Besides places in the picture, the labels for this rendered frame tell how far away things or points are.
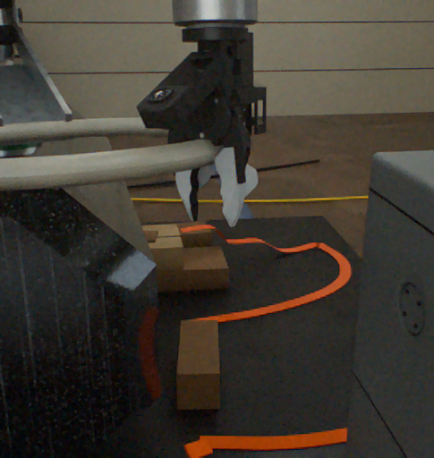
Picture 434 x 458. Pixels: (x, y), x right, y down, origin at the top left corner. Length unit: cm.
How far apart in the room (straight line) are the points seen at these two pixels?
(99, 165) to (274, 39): 608
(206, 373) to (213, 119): 111
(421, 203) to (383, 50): 617
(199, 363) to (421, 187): 101
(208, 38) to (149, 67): 582
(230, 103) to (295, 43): 605
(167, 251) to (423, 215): 156
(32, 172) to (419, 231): 54
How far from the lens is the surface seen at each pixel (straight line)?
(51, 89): 110
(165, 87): 58
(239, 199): 63
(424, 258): 85
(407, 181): 89
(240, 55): 66
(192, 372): 165
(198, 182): 66
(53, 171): 55
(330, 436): 165
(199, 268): 232
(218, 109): 61
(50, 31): 647
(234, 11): 61
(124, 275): 117
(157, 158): 57
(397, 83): 711
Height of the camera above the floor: 106
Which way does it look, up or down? 20 degrees down
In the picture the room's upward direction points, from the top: straight up
